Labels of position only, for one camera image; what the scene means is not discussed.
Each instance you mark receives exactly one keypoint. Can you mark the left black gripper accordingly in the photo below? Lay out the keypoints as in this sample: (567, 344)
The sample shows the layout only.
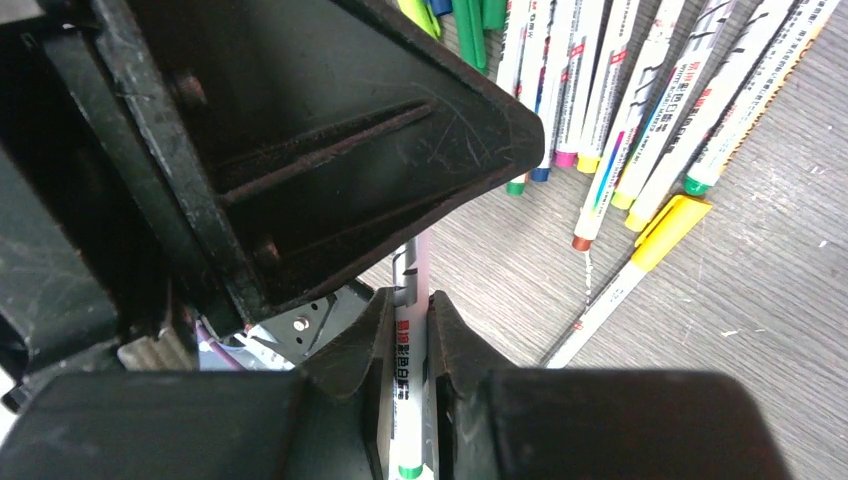
(116, 119)

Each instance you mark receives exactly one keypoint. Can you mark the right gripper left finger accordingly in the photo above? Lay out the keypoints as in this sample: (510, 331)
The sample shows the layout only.
(329, 418)

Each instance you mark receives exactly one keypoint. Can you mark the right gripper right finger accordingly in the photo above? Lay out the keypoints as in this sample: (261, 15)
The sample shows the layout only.
(496, 420)

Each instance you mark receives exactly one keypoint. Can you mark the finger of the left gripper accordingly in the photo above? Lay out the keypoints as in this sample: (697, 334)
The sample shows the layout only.
(303, 141)

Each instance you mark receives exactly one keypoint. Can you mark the magenta cap marker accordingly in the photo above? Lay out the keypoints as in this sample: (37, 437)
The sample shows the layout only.
(410, 268)

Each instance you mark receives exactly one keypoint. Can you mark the lime pen cap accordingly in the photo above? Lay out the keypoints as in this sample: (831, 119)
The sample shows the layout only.
(420, 13)

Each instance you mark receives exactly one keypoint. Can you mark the blue pen cap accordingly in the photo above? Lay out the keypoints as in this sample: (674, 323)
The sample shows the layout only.
(440, 8)

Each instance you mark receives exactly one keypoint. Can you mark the green clip pen cap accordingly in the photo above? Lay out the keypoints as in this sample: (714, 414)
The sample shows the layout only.
(469, 27)

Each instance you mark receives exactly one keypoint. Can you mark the yellow clip cap marker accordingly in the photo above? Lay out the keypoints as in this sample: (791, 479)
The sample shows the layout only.
(679, 216)

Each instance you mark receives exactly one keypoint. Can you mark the brown cap marker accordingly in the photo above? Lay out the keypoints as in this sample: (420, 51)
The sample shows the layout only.
(623, 125)

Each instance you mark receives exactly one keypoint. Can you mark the black cap marker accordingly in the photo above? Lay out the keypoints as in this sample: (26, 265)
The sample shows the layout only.
(756, 34)

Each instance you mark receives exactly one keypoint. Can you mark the green plain pen cap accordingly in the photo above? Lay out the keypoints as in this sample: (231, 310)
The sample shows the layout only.
(494, 13)

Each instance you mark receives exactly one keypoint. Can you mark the green clip cap marker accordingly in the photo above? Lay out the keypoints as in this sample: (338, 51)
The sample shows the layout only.
(535, 55)

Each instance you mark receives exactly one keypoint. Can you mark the blue cap marker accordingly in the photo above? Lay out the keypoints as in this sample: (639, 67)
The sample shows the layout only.
(578, 82)

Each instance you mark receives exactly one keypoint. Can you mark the lime cap marker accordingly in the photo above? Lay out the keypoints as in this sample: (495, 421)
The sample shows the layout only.
(646, 149)

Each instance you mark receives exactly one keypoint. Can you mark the clear cap marker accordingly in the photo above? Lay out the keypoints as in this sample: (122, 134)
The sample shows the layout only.
(791, 43)

